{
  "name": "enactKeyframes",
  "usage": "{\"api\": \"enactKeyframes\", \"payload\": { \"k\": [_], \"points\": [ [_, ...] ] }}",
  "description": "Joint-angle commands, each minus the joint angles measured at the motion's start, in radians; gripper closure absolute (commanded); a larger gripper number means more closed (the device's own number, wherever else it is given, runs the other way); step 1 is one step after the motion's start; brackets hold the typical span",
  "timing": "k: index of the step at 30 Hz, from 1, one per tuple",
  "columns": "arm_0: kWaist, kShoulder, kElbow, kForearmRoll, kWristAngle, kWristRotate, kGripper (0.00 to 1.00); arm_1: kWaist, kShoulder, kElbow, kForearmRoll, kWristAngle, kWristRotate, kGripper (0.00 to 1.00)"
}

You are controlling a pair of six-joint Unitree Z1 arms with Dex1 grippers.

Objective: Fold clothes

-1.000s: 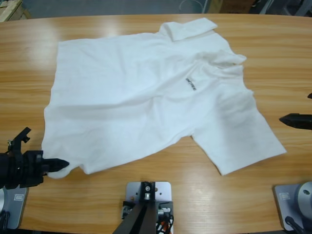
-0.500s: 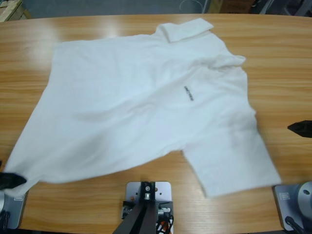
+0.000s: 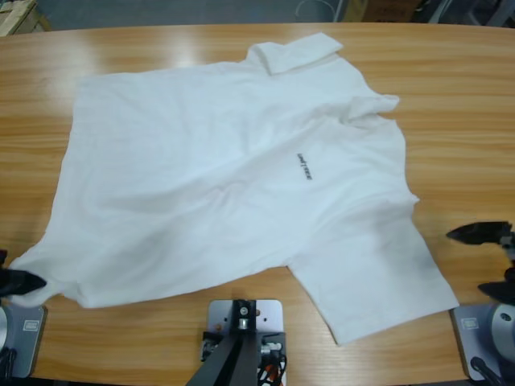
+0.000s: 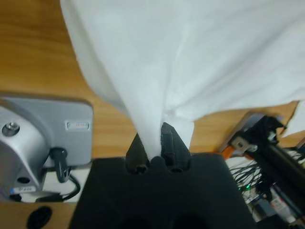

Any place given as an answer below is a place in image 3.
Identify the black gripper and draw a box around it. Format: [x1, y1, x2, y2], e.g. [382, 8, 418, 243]
[0, 248, 47, 298]
[447, 220, 515, 301]

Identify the white polo shirt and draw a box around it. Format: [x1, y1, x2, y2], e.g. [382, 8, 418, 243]
[7, 31, 461, 347]

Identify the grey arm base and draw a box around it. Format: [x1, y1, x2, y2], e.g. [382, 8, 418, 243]
[449, 299, 515, 381]
[0, 304, 48, 380]

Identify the silver black clamp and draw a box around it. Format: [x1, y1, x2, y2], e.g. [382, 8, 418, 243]
[259, 331, 288, 359]
[200, 330, 223, 362]

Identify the wooden pallet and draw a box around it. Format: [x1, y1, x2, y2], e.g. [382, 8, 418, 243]
[0, 0, 53, 37]

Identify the brown cardboard box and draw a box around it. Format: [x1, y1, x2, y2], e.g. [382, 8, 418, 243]
[346, 0, 415, 23]

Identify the black base cable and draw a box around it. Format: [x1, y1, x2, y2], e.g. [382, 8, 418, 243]
[469, 355, 509, 386]
[0, 347, 18, 380]

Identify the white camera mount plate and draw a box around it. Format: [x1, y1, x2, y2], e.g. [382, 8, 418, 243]
[207, 298, 286, 386]

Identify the dark camera post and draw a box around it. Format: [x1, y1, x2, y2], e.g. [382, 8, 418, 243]
[188, 298, 259, 386]

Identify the orange black braided cable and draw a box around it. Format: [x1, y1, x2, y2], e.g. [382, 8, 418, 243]
[256, 355, 288, 386]

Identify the grey metal frame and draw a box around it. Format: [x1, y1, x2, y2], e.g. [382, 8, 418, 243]
[426, 0, 515, 29]

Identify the white cable loop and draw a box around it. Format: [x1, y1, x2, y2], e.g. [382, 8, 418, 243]
[295, 0, 337, 21]

